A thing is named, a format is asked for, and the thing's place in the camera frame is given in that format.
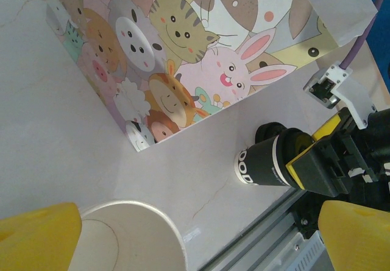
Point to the black paper coffee cup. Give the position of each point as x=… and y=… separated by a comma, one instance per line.
x=262, y=164

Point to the paper cup stack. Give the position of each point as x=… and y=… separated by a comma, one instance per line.
x=137, y=231

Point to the black lid stack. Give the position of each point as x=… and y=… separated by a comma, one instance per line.
x=268, y=131

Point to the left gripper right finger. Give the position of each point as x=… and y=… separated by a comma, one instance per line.
x=359, y=240

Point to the black plastic cup lid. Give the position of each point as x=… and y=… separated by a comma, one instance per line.
x=288, y=143

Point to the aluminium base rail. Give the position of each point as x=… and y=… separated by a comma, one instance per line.
x=274, y=231

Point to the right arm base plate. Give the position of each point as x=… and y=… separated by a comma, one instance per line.
x=304, y=213

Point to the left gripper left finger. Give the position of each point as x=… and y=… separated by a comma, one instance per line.
x=36, y=240

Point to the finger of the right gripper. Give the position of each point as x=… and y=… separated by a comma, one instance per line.
x=327, y=128
x=317, y=167

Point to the animal print gift bag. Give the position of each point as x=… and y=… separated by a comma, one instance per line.
x=182, y=54

